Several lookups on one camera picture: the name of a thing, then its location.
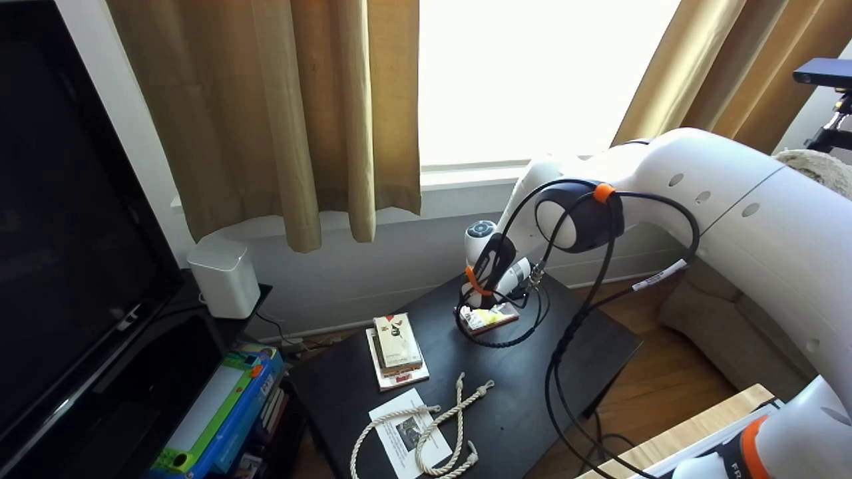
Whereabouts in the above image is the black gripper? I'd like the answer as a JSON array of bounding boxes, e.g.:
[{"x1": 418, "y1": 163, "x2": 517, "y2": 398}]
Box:
[{"x1": 462, "y1": 256, "x2": 538, "y2": 318}]

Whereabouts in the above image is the small beige book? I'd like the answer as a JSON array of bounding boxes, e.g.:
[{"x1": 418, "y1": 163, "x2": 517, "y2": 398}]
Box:
[{"x1": 370, "y1": 312, "x2": 426, "y2": 373}]

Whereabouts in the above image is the white printed booklet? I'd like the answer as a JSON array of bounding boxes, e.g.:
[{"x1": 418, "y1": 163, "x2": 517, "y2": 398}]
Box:
[{"x1": 368, "y1": 386, "x2": 457, "y2": 477}]

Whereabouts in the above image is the beige armchair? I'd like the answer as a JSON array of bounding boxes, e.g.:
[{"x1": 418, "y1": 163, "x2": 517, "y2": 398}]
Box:
[{"x1": 654, "y1": 263, "x2": 819, "y2": 389}]

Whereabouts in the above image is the wooden robot platform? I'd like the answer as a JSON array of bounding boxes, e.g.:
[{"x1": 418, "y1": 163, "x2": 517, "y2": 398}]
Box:
[{"x1": 575, "y1": 380, "x2": 779, "y2": 479}]

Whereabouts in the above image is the bright window with white sill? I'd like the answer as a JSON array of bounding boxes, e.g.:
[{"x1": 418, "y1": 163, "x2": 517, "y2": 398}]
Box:
[{"x1": 418, "y1": 0, "x2": 687, "y2": 195}]

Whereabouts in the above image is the blue board game box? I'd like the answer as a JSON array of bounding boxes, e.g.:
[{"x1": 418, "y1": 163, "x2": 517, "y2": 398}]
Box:
[{"x1": 189, "y1": 346, "x2": 287, "y2": 479}]

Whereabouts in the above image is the white box speaker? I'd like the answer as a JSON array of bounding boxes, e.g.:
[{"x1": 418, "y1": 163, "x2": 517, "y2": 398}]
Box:
[{"x1": 184, "y1": 248, "x2": 263, "y2": 322}]

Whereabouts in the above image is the gold curtain beside television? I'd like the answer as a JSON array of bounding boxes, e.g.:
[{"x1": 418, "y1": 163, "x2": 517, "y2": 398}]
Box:
[{"x1": 104, "y1": 0, "x2": 424, "y2": 256}]

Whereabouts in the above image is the gold curtain beside armchair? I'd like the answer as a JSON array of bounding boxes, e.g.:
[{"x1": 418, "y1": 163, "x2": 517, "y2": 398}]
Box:
[{"x1": 609, "y1": 0, "x2": 852, "y2": 155}]

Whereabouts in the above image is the beige knitted blanket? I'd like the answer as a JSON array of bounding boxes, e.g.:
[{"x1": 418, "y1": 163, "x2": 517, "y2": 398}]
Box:
[{"x1": 775, "y1": 147, "x2": 852, "y2": 196}]

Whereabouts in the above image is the black television stand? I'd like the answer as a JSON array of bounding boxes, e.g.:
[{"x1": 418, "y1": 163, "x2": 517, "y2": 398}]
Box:
[{"x1": 0, "y1": 273, "x2": 273, "y2": 479}]

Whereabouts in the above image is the black flat screen television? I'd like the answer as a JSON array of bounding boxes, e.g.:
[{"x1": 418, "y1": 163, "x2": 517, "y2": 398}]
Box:
[{"x1": 0, "y1": 0, "x2": 184, "y2": 447}]

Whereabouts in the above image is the dark wrist camera box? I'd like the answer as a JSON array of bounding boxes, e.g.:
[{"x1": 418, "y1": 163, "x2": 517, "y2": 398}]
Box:
[{"x1": 466, "y1": 231, "x2": 519, "y2": 305}]

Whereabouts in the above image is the white rope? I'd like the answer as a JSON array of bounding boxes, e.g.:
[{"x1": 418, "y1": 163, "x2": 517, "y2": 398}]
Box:
[{"x1": 345, "y1": 370, "x2": 497, "y2": 479}]

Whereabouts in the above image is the beige switch board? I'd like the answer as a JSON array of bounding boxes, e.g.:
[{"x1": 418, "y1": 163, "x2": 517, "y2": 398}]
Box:
[{"x1": 365, "y1": 324, "x2": 432, "y2": 394}]

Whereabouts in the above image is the black camera stand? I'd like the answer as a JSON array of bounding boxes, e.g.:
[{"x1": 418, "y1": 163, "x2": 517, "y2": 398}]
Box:
[{"x1": 790, "y1": 55, "x2": 852, "y2": 155}]

